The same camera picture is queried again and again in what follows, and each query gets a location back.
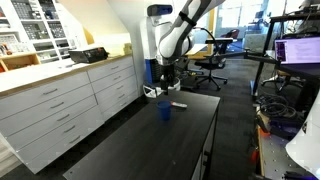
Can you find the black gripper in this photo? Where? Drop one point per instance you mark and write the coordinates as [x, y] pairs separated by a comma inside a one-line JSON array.
[[168, 73]]

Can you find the white marker red cap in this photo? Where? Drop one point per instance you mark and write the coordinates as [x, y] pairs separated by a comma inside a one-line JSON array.
[[180, 105]]

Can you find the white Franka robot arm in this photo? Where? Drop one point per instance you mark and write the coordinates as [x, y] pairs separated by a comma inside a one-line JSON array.
[[173, 40]]

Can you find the blue plastic cup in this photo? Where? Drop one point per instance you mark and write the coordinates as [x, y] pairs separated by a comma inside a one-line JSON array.
[[164, 111]]

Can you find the white blue mobile robot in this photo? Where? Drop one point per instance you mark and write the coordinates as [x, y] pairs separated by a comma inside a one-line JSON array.
[[151, 40]]

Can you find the light wooden desk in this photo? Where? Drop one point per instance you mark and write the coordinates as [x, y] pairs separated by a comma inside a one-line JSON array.
[[200, 50]]

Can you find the small yellowish box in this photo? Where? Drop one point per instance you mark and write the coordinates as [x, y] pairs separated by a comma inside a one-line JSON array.
[[128, 49]]

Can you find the black office chair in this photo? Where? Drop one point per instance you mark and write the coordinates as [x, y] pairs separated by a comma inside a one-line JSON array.
[[213, 63]]

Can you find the black equipment case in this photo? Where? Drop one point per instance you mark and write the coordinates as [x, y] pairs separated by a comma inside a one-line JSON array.
[[87, 55]]

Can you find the red lounge chair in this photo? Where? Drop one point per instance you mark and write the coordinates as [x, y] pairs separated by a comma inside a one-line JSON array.
[[231, 33]]

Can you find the long white drawer cabinet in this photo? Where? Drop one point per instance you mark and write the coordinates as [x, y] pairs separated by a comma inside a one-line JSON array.
[[50, 106]]

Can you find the metal breadboard table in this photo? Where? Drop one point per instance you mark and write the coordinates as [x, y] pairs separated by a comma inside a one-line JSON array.
[[276, 160]]

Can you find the wooden cubby shelf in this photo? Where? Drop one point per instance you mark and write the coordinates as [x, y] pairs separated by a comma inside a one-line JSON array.
[[33, 60]]

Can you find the black computer monitor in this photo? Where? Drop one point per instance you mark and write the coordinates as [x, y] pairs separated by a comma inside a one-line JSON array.
[[298, 50]]

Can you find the yellow window frame post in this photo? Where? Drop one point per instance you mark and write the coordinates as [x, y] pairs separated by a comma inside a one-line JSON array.
[[211, 30]]

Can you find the black standing desk frame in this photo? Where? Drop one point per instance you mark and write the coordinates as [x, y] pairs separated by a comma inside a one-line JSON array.
[[263, 58]]

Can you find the parts bin wall shelf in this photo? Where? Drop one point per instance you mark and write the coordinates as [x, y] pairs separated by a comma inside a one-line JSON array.
[[36, 30]]

